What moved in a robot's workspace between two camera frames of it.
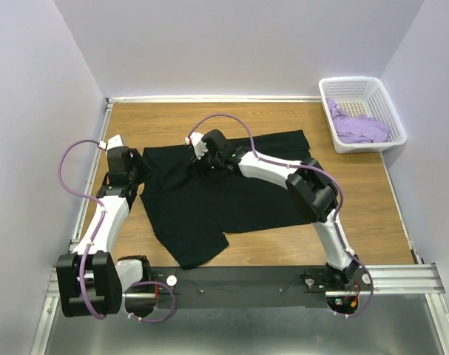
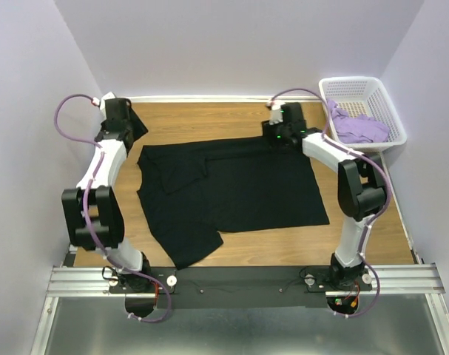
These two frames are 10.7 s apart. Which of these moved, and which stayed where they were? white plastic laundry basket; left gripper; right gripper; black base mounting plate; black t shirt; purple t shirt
Moved: left gripper; right gripper
Stayed: black base mounting plate; white plastic laundry basket; purple t shirt; black t shirt
